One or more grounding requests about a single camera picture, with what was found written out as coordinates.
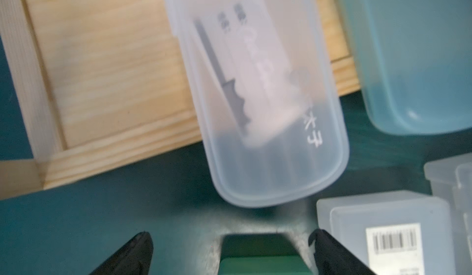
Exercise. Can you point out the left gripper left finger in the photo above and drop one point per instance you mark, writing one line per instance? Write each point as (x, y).
(133, 258)

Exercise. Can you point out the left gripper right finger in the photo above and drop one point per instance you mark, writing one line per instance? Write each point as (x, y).
(332, 258)

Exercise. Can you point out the dark green pencil case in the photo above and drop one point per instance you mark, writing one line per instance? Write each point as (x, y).
(260, 254)

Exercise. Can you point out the wide frosted pencil case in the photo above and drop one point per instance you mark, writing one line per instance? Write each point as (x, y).
(393, 233)

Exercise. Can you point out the narrow frosted pencil case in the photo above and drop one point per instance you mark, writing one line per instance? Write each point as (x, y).
(451, 180)

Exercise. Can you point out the clear rounded pencil case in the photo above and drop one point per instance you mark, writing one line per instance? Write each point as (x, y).
(265, 97)

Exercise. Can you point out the wooden two-tier shelf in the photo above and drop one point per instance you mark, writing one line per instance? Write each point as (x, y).
(102, 84)

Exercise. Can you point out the light blue pencil case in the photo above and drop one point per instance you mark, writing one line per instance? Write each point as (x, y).
(414, 63)

